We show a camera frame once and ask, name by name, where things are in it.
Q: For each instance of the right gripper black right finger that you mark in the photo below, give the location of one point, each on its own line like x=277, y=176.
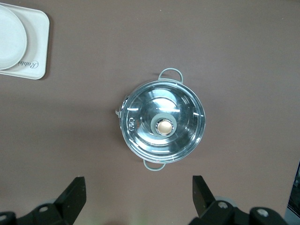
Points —
x=211, y=211

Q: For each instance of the round beige plate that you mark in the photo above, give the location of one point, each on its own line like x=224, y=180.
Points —
x=9, y=35

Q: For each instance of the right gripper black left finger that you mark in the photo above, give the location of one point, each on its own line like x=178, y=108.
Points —
x=63, y=206

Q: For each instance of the beige rabbit print tray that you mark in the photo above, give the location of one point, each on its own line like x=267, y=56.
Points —
x=39, y=47

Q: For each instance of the brown table cloth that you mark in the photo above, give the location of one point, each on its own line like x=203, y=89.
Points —
x=211, y=47

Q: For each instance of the grey-green electric cooking pot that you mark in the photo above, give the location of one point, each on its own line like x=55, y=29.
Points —
x=153, y=169

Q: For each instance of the glass pot lid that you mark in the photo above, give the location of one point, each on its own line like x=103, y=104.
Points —
x=182, y=117

